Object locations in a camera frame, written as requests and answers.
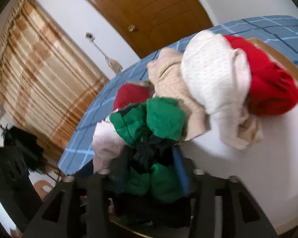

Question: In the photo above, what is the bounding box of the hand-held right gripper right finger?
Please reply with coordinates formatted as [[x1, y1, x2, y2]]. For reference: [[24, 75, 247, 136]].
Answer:
[[172, 146, 279, 238]]

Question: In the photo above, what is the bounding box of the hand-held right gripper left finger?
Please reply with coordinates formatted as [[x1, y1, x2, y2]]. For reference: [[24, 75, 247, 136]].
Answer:
[[22, 151, 130, 238]]

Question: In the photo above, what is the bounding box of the pale pink underwear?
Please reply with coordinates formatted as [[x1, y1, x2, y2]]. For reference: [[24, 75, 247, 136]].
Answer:
[[92, 120, 126, 173]]

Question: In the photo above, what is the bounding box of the green black underwear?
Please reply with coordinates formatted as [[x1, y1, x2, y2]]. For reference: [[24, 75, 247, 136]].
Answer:
[[109, 98, 189, 205]]

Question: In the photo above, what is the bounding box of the white cardboard tray box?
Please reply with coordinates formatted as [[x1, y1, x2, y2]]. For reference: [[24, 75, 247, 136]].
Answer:
[[93, 37, 298, 238]]

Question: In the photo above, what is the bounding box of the dark red grey-trimmed underwear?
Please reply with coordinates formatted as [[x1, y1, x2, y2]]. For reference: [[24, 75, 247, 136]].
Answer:
[[112, 81, 151, 112]]

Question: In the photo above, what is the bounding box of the beige dotted underwear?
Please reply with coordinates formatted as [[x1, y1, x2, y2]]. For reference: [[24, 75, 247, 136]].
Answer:
[[146, 48, 211, 142]]

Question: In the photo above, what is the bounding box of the white dotted underwear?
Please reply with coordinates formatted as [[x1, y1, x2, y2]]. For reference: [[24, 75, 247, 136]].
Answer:
[[181, 31, 264, 150]]

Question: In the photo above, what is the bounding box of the large red underwear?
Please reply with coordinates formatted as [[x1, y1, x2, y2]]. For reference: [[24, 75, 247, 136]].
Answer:
[[222, 35, 298, 117]]

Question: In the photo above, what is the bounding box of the beige striped curtain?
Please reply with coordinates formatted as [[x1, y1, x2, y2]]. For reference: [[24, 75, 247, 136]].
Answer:
[[0, 0, 110, 164]]

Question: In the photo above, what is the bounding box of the curtain tieback tassel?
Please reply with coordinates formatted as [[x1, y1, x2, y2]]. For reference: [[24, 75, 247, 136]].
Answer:
[[91, 38, 123, 73]]

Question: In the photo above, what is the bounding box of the brown wooden door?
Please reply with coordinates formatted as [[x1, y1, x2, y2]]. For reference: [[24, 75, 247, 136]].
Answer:
[[65, 0, 214, 59]]

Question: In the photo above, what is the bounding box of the blue checked bed sheet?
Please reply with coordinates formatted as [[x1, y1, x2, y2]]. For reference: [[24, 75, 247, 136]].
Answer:
[[58, 15, 298, 178]]

